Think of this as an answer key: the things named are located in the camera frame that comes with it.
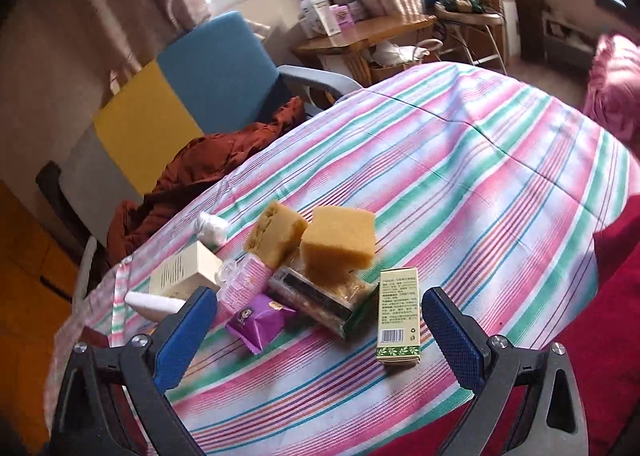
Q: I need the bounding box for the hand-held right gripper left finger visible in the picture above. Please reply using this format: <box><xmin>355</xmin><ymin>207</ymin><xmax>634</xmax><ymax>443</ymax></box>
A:
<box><xmin>50</xmin><ymin>286</ymin><xmax>221</xmax><ymax>456</ymax></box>

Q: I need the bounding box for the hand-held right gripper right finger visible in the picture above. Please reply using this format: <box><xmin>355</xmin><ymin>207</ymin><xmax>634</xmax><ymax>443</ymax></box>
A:
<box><xmin>421</xmin><ymin>286</ymin><xmax>588</xmax><ymax>456</ymax></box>

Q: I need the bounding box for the white tube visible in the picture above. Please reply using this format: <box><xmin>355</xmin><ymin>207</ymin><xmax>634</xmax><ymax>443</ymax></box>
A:
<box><xmin>124</xmin><ymin>290</ymin><xmax>187</xmax><ymax>322</ymax></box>

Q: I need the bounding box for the green cardboard box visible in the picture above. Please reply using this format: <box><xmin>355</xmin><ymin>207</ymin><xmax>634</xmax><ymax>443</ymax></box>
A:
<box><xmin>375</xmin><ymin>267</ymin><xmax>421</xmax><ymax>367</ymax></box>

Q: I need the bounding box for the cream cardboard box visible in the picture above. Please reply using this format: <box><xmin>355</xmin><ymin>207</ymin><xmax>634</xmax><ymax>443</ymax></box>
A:
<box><xmin>148</xmin><ymin>241</ymin><xmax>224</xmax><ymax>302</ymax></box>

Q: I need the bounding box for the purple snack packet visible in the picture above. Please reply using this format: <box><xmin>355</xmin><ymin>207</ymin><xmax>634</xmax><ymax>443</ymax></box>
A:
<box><xmin>225</xmin><ymin>293</ymin><xmax>298</xmax><ymax>356</ymax></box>

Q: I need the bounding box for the pink hair roller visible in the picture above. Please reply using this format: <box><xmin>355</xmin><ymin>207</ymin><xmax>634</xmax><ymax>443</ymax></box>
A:
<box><xmin>217</xmin><ymin>256</ymin><xmax>273</xmax><ymax>314</ymax></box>

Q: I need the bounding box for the yellow sponge with green layer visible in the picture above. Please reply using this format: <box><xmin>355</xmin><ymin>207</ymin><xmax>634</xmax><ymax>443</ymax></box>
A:
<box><xmin>243</xmin><ymin>201</ymin><xmax>309</xmax><ymax>269</ymax></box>

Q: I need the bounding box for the small white bottle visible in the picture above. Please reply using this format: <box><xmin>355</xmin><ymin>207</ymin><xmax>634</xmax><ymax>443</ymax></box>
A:
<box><xmin>196</xmin><ymin>212</ymin><xmax>229</xmax><ymax>252</ymax></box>

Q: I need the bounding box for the dark clear snack packet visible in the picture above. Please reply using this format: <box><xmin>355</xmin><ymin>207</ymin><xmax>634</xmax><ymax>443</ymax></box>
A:
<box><xmin>267</xmin><ymin>266</ymin><xmax>378</xmax><ymax>332</ymax></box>

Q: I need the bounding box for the striped bedsheet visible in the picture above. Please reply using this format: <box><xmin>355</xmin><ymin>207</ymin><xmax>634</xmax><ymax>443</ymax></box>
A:
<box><xmin>45</xmin><ymin>61</ymin><xmax>628</xmax><ymax>456</ymax></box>

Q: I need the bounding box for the yellow sponge block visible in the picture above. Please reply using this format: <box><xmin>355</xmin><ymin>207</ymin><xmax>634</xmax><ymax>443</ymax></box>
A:
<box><xmin>299</xmin><ymin>206</ymin><xmax>376</xmax><ymax>287</ymax></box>

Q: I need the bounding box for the wooden wardrobe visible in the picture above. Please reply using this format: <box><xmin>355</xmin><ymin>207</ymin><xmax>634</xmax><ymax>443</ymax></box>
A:
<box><xmin>0</xmin><ymin>181</ymin><xmax>76</xmax><ymax>447</ymax></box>

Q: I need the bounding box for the rust red jacket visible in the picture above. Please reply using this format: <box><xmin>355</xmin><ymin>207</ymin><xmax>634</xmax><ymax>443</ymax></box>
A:
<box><xmin>106</xmin><ymin>97</ymin><xmax>307</xmax><ymax>267</ymax></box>

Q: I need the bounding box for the grey yellow blue armchair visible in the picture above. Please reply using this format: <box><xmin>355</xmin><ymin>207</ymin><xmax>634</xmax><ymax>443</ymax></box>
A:
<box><xmin>62</xmin><ymin>11</ymin><xmax>363</xmax><ymax>297</ymax></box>

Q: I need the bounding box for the wicker basket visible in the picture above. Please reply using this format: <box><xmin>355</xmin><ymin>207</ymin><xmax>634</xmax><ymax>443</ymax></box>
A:
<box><xmin>367</xmin><ymin>61</ymin><xmax>421</xmax><ymax>85</ymax></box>

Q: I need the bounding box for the white plastic bag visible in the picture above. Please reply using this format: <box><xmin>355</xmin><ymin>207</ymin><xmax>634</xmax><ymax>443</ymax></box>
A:
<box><xmin>372</xmin><ymin>40</ymin><xmax>431</xmax><ymax>67</ymax></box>

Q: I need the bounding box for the pink pillow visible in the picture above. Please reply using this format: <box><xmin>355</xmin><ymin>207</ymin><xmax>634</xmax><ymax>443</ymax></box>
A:
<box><xmin>582</xmin><ymin>33</ymin><xmax>640</xmax><ymax>157</ymax></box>

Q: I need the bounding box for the wooden desk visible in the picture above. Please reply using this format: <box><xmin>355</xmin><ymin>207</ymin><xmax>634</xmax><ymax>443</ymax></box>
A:
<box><xmin>291</xmin><ymin>15</ymin><xmax>437</xmax><ymax>87</ymax></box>

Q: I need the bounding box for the low open shelf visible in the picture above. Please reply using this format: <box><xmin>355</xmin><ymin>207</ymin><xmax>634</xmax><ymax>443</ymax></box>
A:
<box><xmin>542</xmin><ymin>8</ymin><xmax>601</xmax><ymax>62</ymax></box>

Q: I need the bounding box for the white cabinet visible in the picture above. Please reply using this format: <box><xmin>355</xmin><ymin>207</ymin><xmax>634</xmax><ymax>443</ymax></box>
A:
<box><xmin>500</xmin><ymin>0</ymin><xmax>523</xmax><ymax>57</ymax></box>

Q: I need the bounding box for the green cloth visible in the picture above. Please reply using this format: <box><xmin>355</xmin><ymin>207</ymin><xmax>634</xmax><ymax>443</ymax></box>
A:
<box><xmin>440</xmin><ymin>0</ymin><xmax>488</xmax><ymax>14</ymax></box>

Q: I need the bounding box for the pink box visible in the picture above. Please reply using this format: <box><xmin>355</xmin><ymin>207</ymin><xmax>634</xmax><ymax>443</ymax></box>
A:
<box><xmin>330</xmin><ymin>3</ymin><xmax>368</xmax><ymax>32</ymax></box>

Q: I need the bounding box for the white carton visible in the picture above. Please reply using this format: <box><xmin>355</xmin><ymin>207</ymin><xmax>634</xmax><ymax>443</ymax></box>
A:
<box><xmin>299</xmin><ymin>0</ymin><xmax>346</xmax><ymax>38</ymax></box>

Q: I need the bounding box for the black upright frame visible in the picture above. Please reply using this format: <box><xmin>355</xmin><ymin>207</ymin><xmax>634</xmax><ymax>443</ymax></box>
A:
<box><xmin>36</xmin><ymin>161</ymin><xmax>101</xmax><ymax>257</ymax></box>

